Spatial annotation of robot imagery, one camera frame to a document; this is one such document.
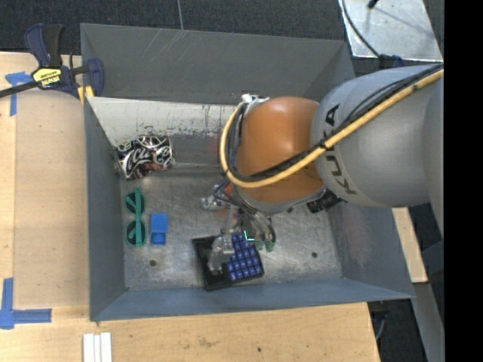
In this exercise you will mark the grey metal bin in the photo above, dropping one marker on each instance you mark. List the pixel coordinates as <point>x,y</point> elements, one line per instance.
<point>181,62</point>

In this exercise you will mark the crushed black soda can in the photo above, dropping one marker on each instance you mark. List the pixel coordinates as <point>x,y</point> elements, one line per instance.
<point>145,157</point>

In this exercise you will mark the green sunglasses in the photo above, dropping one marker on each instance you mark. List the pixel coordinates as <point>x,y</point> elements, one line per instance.
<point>136,217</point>

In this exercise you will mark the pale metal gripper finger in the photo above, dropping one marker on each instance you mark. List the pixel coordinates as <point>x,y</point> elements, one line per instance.
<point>213,259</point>
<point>228,245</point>

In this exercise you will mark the small silver metal object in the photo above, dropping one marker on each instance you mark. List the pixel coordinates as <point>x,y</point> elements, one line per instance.
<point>211,203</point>

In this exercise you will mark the black calculator with blue keys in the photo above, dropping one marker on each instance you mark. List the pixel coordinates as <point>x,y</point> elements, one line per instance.
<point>245,264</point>

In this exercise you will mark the blue block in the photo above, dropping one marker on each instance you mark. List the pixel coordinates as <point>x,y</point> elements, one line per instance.
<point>159,226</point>

